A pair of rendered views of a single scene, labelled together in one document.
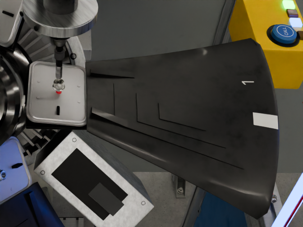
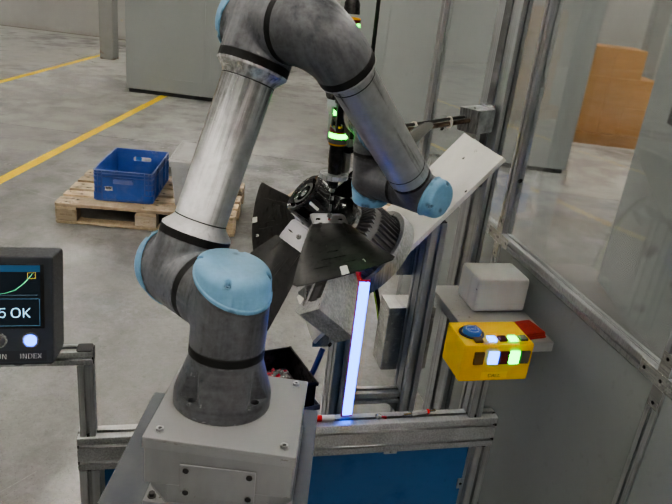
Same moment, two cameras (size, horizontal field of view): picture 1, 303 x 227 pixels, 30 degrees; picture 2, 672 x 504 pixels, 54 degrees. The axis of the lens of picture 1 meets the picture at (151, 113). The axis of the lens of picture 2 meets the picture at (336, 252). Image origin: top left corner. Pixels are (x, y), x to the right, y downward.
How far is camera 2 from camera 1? 1.50 m
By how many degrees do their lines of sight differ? 73
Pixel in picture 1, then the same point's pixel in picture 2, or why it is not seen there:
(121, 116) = (321, 230)
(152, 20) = (586, 420)
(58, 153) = not seen: hidden behind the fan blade
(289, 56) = (456, 340)
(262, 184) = (309, 278)
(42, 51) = (365, 231)
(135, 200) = (319, 301)
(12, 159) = not seen: hidden behind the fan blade
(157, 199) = not seen: outside the picture
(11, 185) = (298, 245)
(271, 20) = (485, 329)
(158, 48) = (583, 455)
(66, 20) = (324, 173)
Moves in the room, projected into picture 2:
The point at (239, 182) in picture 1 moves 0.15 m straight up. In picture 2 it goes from (306, 270) to (312, 205)
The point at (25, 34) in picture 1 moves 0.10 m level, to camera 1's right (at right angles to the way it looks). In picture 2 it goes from (366, 219) to (366, 234)
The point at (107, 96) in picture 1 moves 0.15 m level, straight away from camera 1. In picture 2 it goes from (331, 227) to (393, 231)
